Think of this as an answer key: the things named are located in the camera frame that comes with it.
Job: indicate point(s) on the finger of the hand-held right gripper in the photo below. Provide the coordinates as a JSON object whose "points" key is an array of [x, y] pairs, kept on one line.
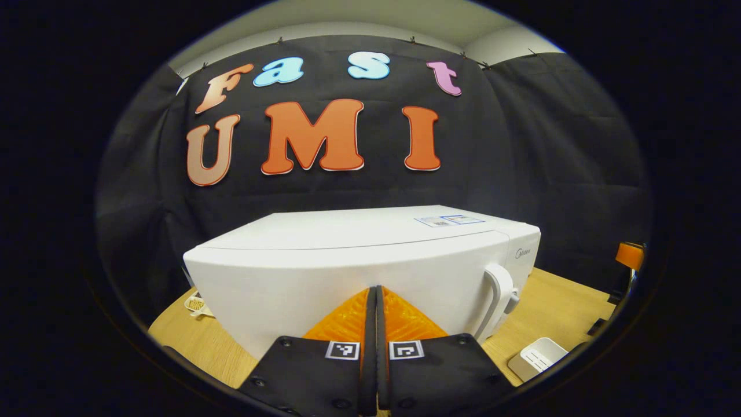
{"points": [[630, 256]]}

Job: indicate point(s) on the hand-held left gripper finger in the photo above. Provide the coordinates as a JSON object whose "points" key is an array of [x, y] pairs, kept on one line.
{"points": [[382, 359], [369, 359]]}

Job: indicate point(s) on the white microwave oven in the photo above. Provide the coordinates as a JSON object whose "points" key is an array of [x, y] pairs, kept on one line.
{"points": [[347, 260]]}

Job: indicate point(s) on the white rectangular food tray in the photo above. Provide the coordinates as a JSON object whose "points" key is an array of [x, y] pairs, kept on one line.
{"points": [[538, 359]]}

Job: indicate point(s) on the small black block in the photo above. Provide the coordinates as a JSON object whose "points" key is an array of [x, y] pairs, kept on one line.
{"points": [[597, 327]]}

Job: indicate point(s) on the white divided condiment dish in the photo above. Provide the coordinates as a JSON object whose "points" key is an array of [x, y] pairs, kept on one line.
{"points": [[197, 304]]}

